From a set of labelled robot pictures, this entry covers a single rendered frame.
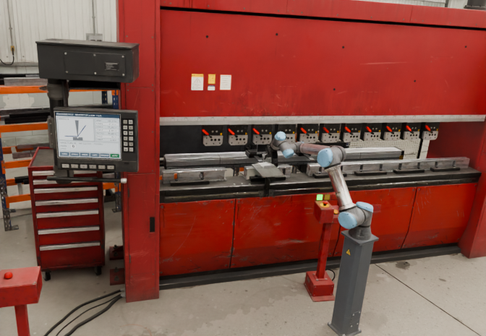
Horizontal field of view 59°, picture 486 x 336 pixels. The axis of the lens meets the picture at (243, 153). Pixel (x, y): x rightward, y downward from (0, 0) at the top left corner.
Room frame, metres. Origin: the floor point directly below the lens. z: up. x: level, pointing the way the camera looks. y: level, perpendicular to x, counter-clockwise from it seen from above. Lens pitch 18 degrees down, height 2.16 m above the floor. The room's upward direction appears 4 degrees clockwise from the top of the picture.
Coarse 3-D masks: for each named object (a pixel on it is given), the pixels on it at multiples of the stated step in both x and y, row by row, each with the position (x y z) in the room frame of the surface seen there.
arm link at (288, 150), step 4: (280, 144) 2.98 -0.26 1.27; (284, 144) 2.98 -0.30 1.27; (288, 144) 2.99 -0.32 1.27; (292, 144) 3.02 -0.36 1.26; (280, 148) 2.98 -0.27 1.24; (284, 148) 2.96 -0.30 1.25; (288, 148) 2.95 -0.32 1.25; (292, 148) 2.98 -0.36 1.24; (296, 148) 3.00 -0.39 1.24; (284, 152) 2.94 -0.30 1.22; (288, 152) 2.93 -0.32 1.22; (292, 152) 2.94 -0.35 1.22; (284, 156) 2.95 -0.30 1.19; (288, 156) 2.94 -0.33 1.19
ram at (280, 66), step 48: (192, 48) 3.08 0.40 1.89; (240, 48) 3.19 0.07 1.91; (288, 48) 3.30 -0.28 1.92; (336, 48) 3.43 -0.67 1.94; (384, 48) 3.56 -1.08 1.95; (432, 48) 3.70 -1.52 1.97; (480, 48) 3.85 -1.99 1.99; (192, 96) 3.08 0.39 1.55; (240, 96) 3.20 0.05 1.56; (288, 96) 3.31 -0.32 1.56; (336, 96) 3.44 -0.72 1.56; (384, 96) 3.58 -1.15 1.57; (432, 96) 3.73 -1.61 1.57; (480, 96) 3.89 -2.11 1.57
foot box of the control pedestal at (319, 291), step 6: (306, 276) 3.13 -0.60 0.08; (312, 276) 3.07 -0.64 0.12; (306, 282) 3.11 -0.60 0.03; (312, 282) 2.99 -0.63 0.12; (318, 282) 3.00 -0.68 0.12; (324, 282) 3.00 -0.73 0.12; (330, 282) 3.01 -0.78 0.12; (306, 288) 3.06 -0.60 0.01; (312, 288) 2.97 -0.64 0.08; (318, 288) 2.96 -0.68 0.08; (324, 288) 2.97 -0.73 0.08; (330, 288) 2.98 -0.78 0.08; (312, 294) 2.95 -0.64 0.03; (318, 294) 2.96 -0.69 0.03; (324, 294) 2.97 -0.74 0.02; (330, 294) 2.98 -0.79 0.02; (312, 300) 2.91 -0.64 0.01; (318, 300) 2.91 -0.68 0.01; (324, 300) 2.92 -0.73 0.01; (330, 300) 2.92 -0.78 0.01
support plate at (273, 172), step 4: (256, 164) 3.27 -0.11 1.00; (272, 164) 3.29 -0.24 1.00; (256, 168) 3.17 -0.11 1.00; (260, 168) 3.17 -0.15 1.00; (264, 168) 3.18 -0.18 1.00; (268, 168) 3.18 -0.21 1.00; (272, 168) 3.19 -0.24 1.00; (276, 168) 3.20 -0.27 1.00; (260, 172) 3.09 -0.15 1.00; (264, 172) 3.10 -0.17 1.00; (268, 172) 3.10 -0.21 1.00; (272, 172) 3.11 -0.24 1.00; (276, 172) 3.12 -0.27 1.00; (280, 172) 3.12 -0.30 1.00; (264, 176) 3.01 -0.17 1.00; (268, 176) 3.03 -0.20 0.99; (272, 176) 3.03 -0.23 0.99; (276, 176) 3.04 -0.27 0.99
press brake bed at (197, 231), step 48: (240, 192) 3.10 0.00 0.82; (288, 192) 3.22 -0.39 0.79; (384, 192) 3.50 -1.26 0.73; (432, 192) 3.67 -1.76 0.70; (192, 240) 2.99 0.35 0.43; (240, 240) 3.11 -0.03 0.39; (288, 240) 3.24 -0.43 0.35; (336, 240) 3.38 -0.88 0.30; (384, 240) 3.55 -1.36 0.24; (432, 240) 3.75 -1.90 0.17
